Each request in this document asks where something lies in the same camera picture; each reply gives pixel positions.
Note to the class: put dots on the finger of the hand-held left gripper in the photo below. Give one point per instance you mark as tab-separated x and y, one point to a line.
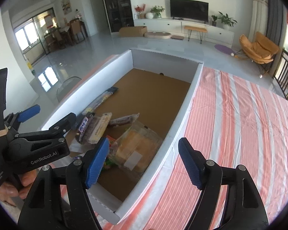
28	112
62	124

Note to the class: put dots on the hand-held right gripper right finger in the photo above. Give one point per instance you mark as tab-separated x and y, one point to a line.
190	165

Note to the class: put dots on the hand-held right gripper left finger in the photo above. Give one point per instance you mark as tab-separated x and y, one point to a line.
97	163

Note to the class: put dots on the green white triangular packet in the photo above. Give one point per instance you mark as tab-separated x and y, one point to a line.
109	164

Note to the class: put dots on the dark snack bar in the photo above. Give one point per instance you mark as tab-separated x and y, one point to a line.
84	129

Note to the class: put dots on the small cream cake packet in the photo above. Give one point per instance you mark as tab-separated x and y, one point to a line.
100	127

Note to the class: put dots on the bagged bread loaf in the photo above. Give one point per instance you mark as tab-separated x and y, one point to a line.
134	148

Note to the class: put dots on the brown chocolate bar packet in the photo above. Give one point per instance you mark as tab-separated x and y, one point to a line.
123	119

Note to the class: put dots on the white cardboard box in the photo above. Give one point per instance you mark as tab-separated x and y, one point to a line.
146	95

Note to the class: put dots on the person's left hand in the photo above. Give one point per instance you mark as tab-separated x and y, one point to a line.
14	189

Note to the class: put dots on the striped tablecloth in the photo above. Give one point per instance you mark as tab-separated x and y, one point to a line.
230	136

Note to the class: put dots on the dining table with chairs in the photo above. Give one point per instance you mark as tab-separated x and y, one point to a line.
67	32

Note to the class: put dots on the brown cardboard box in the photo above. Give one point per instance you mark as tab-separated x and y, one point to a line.
133	31

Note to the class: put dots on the purple round mat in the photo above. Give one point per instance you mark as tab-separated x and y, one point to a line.
223	49

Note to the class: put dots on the small grey floor mat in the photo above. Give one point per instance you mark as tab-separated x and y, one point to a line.
177	37

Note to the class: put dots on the beige oval pet bed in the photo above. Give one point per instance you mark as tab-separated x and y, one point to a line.
157	35

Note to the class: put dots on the wooden slatted chair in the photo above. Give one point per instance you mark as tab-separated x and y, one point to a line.
286	76

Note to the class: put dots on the black glass cabinet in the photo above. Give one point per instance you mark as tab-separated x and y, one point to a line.
117	4

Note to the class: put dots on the orange lounge chair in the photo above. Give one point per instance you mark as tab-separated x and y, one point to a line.
259	48

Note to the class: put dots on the wooden bench with metal legs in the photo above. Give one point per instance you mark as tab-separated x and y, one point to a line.
195	28

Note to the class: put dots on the red flowers in vase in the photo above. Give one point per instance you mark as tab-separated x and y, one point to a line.
140	9

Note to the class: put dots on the white round vase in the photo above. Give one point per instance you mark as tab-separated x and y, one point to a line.
149	15

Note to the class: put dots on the white television cabinet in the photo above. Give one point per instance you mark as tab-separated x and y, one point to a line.
172	25

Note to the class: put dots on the small potted plant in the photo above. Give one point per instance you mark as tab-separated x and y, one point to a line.
214	20

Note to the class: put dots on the green potted plant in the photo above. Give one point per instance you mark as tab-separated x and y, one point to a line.
157	11

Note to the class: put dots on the large leafy potted plant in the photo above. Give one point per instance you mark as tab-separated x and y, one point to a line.
226	20

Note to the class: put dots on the black television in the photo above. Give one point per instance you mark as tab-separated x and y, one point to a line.
189	10

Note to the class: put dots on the white tower air conditioner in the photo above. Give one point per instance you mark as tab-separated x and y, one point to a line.
259	16

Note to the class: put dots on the grey curtain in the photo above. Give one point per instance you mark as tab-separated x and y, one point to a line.
274	9

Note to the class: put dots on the framed wall painting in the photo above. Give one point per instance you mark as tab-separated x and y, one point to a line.
65	4

